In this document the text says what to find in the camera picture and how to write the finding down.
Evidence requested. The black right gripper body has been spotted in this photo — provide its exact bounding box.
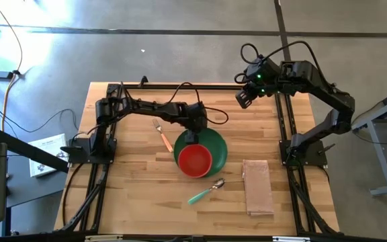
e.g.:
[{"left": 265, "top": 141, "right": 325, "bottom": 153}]
[{"left": 245, "top": 65, "right": 282, "bottom": 97}]

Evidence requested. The silver metal bracket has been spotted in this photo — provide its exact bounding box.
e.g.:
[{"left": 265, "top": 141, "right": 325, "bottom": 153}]
[
  {"left": 85, "top": 235, "right": 123, "bottom": 242},
  {"left": 272, "top": 236, "right": 310, "bottom": 242}
]

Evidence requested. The white printed booklet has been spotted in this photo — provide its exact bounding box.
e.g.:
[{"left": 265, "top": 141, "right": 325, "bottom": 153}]
[{"left": 28, "top": 133, "right": 69, "bottom": 178}]

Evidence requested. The black side desk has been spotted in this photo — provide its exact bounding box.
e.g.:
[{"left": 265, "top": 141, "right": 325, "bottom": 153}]
[{"left": 5, "top": 153, "right": 69, "bottom": 208}]

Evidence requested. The folded beige napkin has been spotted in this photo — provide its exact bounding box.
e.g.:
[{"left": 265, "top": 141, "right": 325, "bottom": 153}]
[{"left": 242, "top": 159, "right": 275, "bottom": 216}]

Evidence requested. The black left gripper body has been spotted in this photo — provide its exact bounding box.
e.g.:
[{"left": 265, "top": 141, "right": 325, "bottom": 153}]
[{"left": 181, "top": 102, "right": 210, "bottom": 134}]

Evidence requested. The yellow floor cable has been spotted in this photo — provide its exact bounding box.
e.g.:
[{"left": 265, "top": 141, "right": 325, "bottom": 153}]
[{"left": 0, "top": 0, "right": 24, "bottom": 132}]

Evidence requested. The red bowl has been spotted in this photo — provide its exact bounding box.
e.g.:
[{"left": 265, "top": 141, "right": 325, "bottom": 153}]
[{"left": 177, "top": 143, "right": 214, "bottom": 178}]

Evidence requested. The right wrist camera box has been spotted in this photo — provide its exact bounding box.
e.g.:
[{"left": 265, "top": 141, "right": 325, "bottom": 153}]
[{"left": 247, "top": 57, "right": 272, "bottom": 72}]

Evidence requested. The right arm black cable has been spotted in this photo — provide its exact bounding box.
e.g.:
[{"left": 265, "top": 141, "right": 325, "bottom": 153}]
[{"left": 233, "top": 40, "right": 327, "bottom": 85}]

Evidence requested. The green plate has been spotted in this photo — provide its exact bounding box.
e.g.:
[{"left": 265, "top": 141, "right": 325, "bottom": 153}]
[{"left": 173, "top": 127, "right": 228, "bottom": 178}]

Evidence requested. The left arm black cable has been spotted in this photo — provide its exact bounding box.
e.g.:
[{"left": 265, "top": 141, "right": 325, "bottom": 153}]
[{"left": 165, "top": 81, "right": 230, "bottom": 126}]

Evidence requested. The grey metal table frame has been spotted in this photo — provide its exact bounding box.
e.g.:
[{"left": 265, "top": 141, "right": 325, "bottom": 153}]
[{"left": 350, "top": 83, "right": 387, "bottom": 196}]

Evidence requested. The fork with orange handle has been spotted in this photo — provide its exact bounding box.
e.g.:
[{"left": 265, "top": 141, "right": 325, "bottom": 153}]
[{"left": 152, "top": 118, "right": 174, "bottom": 153}]

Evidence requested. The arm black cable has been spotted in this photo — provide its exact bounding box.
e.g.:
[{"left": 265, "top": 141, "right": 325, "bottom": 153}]
[
  {"left": 165, "top": 81, "right": 230, "bottom": 126},
  {"left": 233, "top": 40, "right": 327, "bottom": 85}
]

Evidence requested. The spoon with teal handle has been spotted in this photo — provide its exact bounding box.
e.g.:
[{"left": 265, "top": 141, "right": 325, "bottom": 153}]
[{"left": 187, "top": 177, "right": 226, "bottom": 206}]

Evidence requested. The black diagonal beam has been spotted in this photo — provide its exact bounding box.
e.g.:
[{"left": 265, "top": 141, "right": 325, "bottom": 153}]
[{"left": 0, "top": 128, "right": 70, "bottom": 174}]

